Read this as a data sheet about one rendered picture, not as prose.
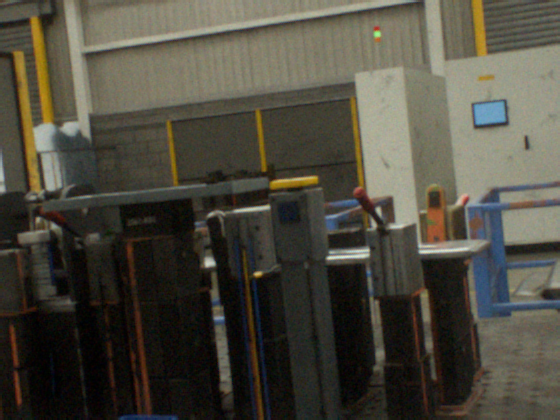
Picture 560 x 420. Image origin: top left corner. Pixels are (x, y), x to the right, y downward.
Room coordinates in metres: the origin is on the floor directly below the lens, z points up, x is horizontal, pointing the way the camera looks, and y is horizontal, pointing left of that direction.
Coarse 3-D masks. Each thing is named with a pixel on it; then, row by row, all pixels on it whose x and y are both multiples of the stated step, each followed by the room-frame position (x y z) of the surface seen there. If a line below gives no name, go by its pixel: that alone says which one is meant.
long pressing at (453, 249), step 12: (468, 240) 1.81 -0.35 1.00; (480, 240) 1.79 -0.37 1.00; (336, 252) 1.86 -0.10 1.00; (348, 252) 1.84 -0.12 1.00; (360, 252) 1.81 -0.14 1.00; (420, 252) 1.69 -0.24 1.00; (432, 252) 1.68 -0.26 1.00; (444, 252) 1.67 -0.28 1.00; (456, 252) 1.66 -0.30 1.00; (468, 252) 1.66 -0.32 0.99; (480, 252) 1.69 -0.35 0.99; (336, 264) 1.75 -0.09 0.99
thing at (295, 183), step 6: (282, 180) 1.50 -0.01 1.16; (288, 180) 1.49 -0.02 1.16; (294, 180) 1.48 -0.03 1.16; (300, 180) 1.48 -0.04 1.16; (306, 180) 1.48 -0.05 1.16; (312, 180) 1.51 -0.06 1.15; (270, 186) 1.50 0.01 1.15; (276, 186) 1.50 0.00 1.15; (282, 186) 1.49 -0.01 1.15; (288, 186) 1.49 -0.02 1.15; (294, 186) 1.48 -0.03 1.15; (300, 186) 1.50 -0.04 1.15
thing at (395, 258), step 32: (416, 224) 1.65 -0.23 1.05; (384, 256) 1.59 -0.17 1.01; (416, 256) 1.63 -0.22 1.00; (384, 288) 1.60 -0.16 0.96; (416, 288) 1.61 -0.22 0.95; (384, 320) 1.61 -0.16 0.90; (416, 320) 1.61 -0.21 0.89; (384, 352) 1.61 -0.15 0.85; (416, 352) 1.60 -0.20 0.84; (416, 384) 1.60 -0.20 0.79; (416, 416) 1.59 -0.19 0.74
